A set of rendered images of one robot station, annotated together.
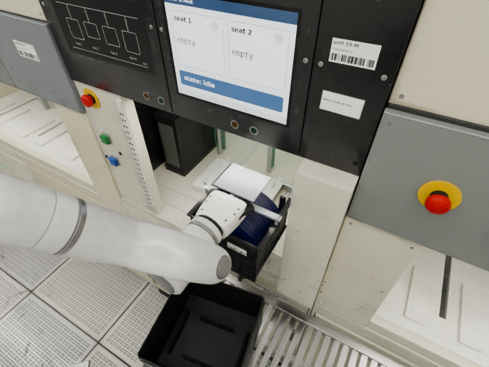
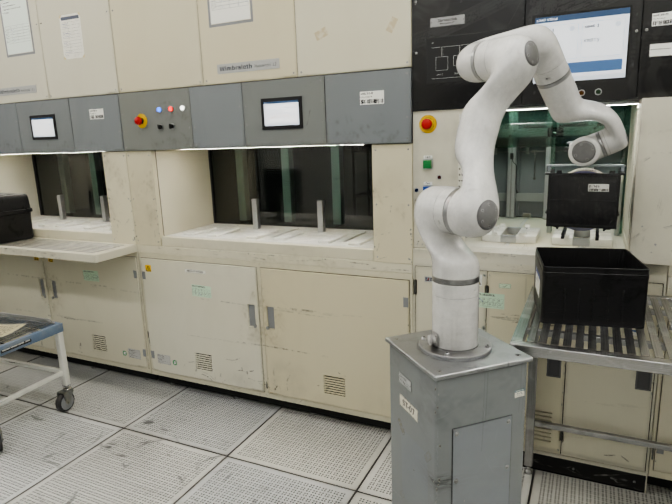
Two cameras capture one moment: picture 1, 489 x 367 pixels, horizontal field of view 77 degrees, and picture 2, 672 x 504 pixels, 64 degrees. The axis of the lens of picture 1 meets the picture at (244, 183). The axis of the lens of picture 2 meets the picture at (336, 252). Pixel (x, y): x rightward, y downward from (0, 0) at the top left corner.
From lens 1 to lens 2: 1.62 m
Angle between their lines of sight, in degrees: 32
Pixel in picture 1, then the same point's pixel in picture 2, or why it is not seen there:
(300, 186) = (647, 109)
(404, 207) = not seen: outside the picture
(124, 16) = not seen: hidden behind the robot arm
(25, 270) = (206, 438)
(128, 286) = (365, 441)
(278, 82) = (618, 49)
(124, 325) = (383, 474)
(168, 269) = (605, 111)
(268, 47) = (610, 30)
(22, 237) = (559, 55)
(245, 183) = not seen: hidden behind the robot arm
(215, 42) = (571, 38)
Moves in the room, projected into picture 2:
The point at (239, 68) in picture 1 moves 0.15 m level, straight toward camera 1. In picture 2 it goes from (589, 49) to (616, 40)
